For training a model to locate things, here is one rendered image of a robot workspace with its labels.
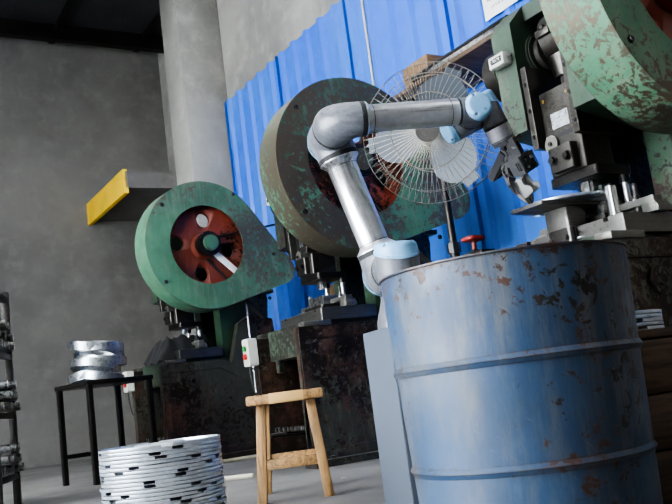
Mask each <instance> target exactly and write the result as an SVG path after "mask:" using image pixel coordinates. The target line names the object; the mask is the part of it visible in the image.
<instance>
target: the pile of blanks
mask: <svg viewBox="0 0 672 504"><path fill-rule="evenodd" d="M221 447H222V446H221V441H220V438H218V439H213V440H208V441H202V442H196V443H190V444H183V445H177V446H170V447H163V448H156V449H148V450H140V451H132V452H124V453H115V454H103V455H100V454H98V457H99V458H98V460H99V472H100V473H99V474H100V480H101V487H102V488H103V489H101V488H100V492H101V495H102V499H101V502H102V503H103V504H227V503H226V500H227V495H226V485H225V486H223V485H224V484H225V483H224V481H225V478H224V474H223V470H224V467H223V459H222V452H221V449H220V448H221ZM218 464H220V465H218ZM105 469H107V470H105Z"/></svg>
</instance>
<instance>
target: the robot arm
mask: <svg viewBox="0 0 672 504"><path fill-rule="evenodd" d="M433 127H440V132H441V134H442V136H443V138H444V139H445V140H446V141H447V142H448V143H450V144H454V143H456V142H458V141H461V140H462V139H464V138H466V137H467V136H469V135H471V134H473V133H475V132H477V131H478V130H480V129H482V128H483V130H484V132H485V134H486V136H487V138H488V140H489V142H490V144H493V145H492V146H493V148H494V149H497V148H499V147H500V149H501V151H500V152H499V154H498V156H497V158H496V160H495V163H494V165H493V167H492V169H491V171H490V174H489V176H488V178H489V179H490V180H491V181H492V182H494V181H496V180H497V179H499V178H501V177H502V176H503V178H504V179H505V182H506V184H507V186H508V187H509V189H510V190H511V191H512V192H513V193H514V194H515V195H517V196H518V197H519V198H520V199H521V200H523V201H524V202H526V203H527V204H531V203H534V197H533V193H534V192H535V191H536V190H538V189H539V188H540V183H539V182H538V181H534V180H532V179H531V177H530V175H529V174H528V172H530V171H531V170H533V169H535V168H536V167H538V165H540V164H539V163H538V161H537V159H536V157H535V155H534V153H533V151H532V149H531V150H528V149H527V151H526V150H525V149H524V150H525V152H524V150H523V148H522V146H521V144H520V142H519V140H518V139H520V138H521V135H520V133H519V134H517V135H514V134H513V133H514V132H513V130H512V128H511V126H510V124H509V122H508V120H507V118H506V116H505V114H504V112H503V110H502V108H501V106H500V104H499V100H498V99H497V97H496V96H495V94H494V93H493V91H492V90H490V89H487V90H485V91H483V92H474V93H472V94H470V95H469V96H468V97H465V98H451V99H437V100H423V101H410V102H396V103H382V104H368V103H366V102H365V101H357V102H345V103H337V104H332V105H329V106H326V107H324V108H323V109H321V110H320V111H319V112H318V113H317V115H316V116H315V118H314V121H313V124H312V126H311V128H310V130H309V132H308V136H307V144H308V149H309V151H310V153H311V155H312V156H313V157H314V158H315V159H317V161H318V163H319V166H320V168H321V169H322V170H324V171H326V172H328V173H329V176H330V178H331V181H332V183H333V186H334V188H335V190H336V193H337V195H338V198H339V200H340V202H341V205H342V207H343V210H344V212H345V214H346V217H347V219H348V222H349V224H350V226H351V229H352V231H353V234H354V236H355V238H356V241H357V243H358V246H359V248H360V251H359V254H358V256H357V257H358V260H359V262H360V265H361V267H362V270H363V273H362V276H363V282H364V284H365V286H366V288H367V289H368V290H369V291H370V292H372V293H373V294H375V295H378V296H380V298H381V303H380V309H379V315H378V321H377V326H378V329H382V328H385V327H388V325H387V319H386V314H385V308H384V303H383V297H382V291H381V287H380V286H379V284H378V282H379V281H380V280H381V279H382V278H384V277H386V276H388V275H390V274H393V273H395V272H398V271H401V270H404V269H407V268H411V267H414V266H418V265H420V258H419V250H418V246H417V243H416V241H414V240H400V241H394V240H392V239H390V238H388V236H387V234H386V231H385V229H384V227H383V224H382V222H381V219H380V217H379V215H378V212H377V210H376V207H375V205H374V203H373V200H372V198H371V196H370V193H369V191H368V188H367V186H366V184H365V181H364V179H363V176H362V174H361V172H360V169H359V167H358V165H357V162H356V158H357V156H358V151H357V148H356V146H355V144H354V141H353V139H355V138H358V137H367V136H368V135H369V134H370V133H371V132H383V131H395V130H408V129H420V128H433ZM532 154H533V155H532ZM533 156H534V157H533ZM534 158H535V159H534ZM535 160H536V161H535ZM516 177H519V178H517V179H516V180H515V178H516Z"/></svg>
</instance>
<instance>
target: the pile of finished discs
mask: <svg viewBox="0 0 672 504"><path fill-rule="evenodd" d="M635 315H636V321H637V328H638V330H641V329H644V330H647V329H655V328H664V327H665V326H664V321H663V317H662V316H663V315H662V310H661V309H648V310H638V311H635Z"/></svg>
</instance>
